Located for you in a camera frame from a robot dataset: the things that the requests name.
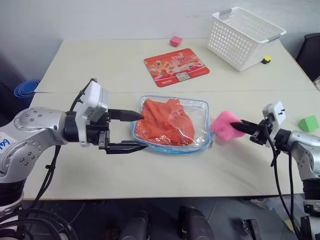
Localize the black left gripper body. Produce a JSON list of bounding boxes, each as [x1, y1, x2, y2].
[[85, 111, 112, 150]]

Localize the blue stacked cups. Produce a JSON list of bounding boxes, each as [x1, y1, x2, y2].
[[14, 79, 41, 106]]

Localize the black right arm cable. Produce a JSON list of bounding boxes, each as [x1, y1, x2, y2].
[[263, 119, 305, 240]]

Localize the dark rounded robot foot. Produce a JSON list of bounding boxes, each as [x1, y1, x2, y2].
[[178, 205, 216, 240], [117, 209, 151, 240]]

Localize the red printed packet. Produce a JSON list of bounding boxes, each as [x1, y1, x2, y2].
[[143, 48, 211, 88]]

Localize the orange cloth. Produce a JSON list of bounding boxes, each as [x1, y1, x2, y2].
[[134, 98, 196, 147]]

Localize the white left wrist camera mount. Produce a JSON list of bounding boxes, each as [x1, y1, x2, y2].
[[74, 79, 110, 147]]

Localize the black chair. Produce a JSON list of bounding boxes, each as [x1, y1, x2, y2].
[[295, 32, 320, 82]]

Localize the pink sponge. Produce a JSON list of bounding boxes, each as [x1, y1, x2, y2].
[[209, 110, 247, 146]]

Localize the green house-shaped block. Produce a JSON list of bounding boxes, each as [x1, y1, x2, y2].
[[297, 115, 319, 133]]

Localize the clear plastic pouch blue trim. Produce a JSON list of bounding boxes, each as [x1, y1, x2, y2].
[[130, 94, 214, 155]]

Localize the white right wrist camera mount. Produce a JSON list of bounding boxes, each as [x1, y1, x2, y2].
[[261, 100, 288, 140]]

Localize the pink cube block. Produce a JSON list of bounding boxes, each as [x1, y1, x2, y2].
[[169, 35, 183, 48]]

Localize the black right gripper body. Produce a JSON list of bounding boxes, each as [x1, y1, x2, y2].
[[249, 117, 274, 147]]

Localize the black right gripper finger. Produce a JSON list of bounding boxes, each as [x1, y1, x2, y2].
[[229, 119, 261, 137]]

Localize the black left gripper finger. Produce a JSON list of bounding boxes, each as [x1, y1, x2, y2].
[[108, 108, 144, 123], [104, 140, 149, 155]]

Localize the white perforated plastic basket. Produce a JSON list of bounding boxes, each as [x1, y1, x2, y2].
[[206, 6, 287, 73]]

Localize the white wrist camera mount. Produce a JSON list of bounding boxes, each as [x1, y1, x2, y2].
[[261, 100, 288, 140], [74, 79, 110, 147]]

